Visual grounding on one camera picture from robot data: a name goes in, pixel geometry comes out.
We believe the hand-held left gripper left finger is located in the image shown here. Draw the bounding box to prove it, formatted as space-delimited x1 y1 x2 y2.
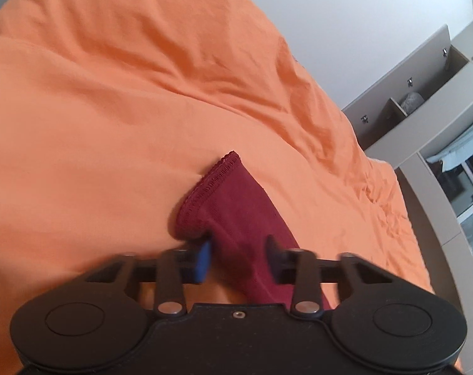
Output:
85 240 213 316

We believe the light blue cloth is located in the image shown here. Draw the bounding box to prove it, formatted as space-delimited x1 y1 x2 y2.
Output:
427 119 473 172

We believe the maroon small garment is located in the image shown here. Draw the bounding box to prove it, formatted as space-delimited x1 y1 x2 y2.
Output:
173 150 333 311

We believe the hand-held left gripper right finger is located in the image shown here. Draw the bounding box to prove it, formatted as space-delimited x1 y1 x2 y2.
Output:
263 235 386 317

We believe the grey cloth bundle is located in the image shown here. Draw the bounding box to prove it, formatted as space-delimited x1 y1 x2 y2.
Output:
400 92 425 112

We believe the beige wall cabinet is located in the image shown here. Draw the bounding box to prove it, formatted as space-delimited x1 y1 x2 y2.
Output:
341 23 473 169

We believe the orange bed sheet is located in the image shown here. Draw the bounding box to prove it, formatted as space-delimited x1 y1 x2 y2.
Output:
0 0 436 375

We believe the beige glass display unit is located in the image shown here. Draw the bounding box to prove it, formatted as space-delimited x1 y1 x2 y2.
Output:
393 112 473 364

